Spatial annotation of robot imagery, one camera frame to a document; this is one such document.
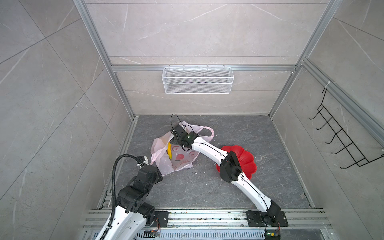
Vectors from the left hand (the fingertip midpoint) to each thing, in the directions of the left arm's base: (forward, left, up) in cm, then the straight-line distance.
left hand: (157, 166), depth 76 cm
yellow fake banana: (+17, -4, -13) cm, 22 cm away
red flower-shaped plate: (+8, -53, -12) cm, 55 cm away
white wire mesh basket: (+55, -24, +15) cm, 62 cm away
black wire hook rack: (-9, -86, +19) cm, 88 cm away
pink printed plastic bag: (+11, -11, -14) cm, 21 cm away
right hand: (+24, -8, -9) cm, 27 cm away
